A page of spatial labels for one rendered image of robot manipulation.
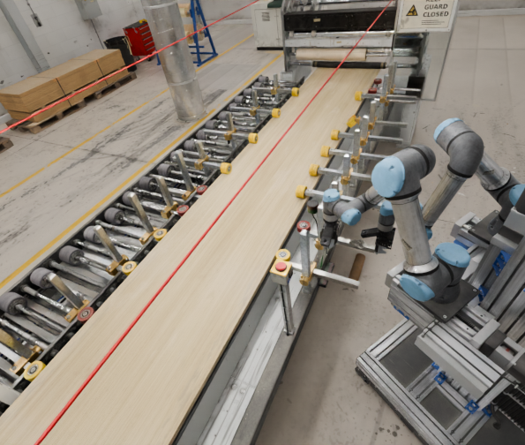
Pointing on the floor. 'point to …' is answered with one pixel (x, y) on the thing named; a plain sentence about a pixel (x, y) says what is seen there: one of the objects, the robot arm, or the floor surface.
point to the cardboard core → (356, 267)
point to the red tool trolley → (139, 39)
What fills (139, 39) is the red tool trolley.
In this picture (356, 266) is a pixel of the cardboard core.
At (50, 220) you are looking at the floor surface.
